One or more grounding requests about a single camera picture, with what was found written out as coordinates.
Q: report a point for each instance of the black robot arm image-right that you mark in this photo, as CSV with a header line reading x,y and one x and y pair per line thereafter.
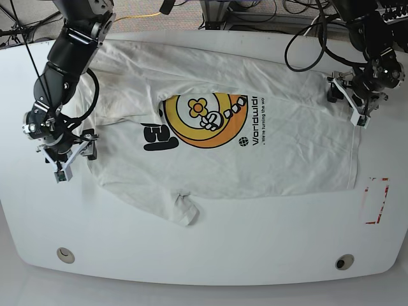
x,y
370,35

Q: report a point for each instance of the table cable grommet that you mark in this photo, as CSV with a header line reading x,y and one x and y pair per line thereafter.
x,y
65,255
344,262

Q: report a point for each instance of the white power strip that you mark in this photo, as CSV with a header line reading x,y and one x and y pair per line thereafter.
x,y
395,16

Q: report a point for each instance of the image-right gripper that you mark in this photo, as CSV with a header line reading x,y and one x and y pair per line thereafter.
x,y
364,97

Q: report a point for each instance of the image-left white wrist camera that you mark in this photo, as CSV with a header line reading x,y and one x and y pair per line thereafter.
x,y
62,171

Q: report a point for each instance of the left table cable grommet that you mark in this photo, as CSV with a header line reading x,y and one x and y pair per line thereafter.
x,y
65,255

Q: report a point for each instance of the black robot arm image-left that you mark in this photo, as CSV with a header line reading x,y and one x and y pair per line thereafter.
x,y
86,24

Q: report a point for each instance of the aluminium frame stand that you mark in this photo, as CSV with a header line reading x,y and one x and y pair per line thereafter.
x,y
214,13

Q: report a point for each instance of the right table cable grommet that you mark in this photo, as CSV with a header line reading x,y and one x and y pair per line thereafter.
x,y
344,262

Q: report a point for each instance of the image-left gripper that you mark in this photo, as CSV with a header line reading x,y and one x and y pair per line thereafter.
x,y
58,148

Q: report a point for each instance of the white printed T-shirt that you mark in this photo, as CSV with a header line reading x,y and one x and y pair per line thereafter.
x,y
176,123

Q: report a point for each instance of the red tape rectangle marking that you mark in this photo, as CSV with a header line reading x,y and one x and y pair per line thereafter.
x,y
374,199

